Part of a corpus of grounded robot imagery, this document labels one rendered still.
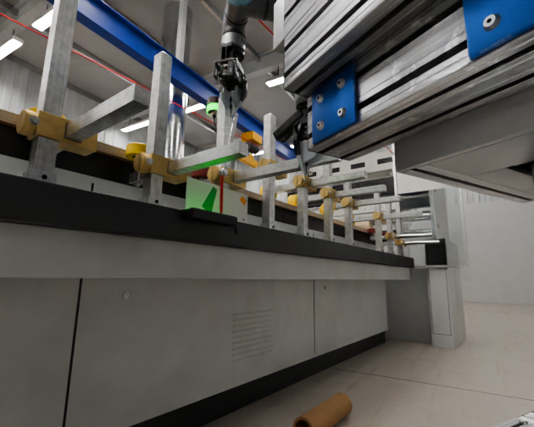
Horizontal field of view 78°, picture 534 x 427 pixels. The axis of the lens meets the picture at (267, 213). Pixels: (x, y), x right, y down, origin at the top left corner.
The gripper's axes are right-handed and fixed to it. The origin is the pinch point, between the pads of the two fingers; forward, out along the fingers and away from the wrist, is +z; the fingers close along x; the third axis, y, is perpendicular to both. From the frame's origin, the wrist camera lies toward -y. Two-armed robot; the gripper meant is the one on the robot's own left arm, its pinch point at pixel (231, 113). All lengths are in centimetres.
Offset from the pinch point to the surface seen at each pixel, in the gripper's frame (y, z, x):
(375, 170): -258, -70, 51
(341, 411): -51, 95, 28
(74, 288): 14, 53, -36
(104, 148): 13.7, 14.2, -33.0
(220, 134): -5.8, 3.3, -6.2
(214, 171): -3.5, 16.9, -6.5
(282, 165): -2.6, 17.0, 15.7
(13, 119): 34, 15, -41
